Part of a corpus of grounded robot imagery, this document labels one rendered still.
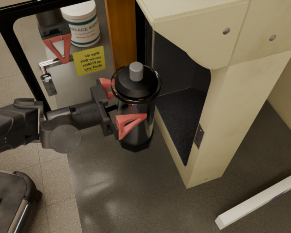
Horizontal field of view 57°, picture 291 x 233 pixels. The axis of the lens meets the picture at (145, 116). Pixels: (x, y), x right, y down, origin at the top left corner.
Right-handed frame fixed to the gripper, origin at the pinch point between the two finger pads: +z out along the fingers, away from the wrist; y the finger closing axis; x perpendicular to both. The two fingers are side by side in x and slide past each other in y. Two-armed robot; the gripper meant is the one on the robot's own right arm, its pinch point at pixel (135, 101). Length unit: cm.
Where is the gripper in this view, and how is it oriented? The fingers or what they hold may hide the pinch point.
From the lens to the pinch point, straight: 62.7
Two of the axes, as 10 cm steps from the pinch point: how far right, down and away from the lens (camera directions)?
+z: 9.2, -2.7, 2.8
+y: -3.9, -7.6, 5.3
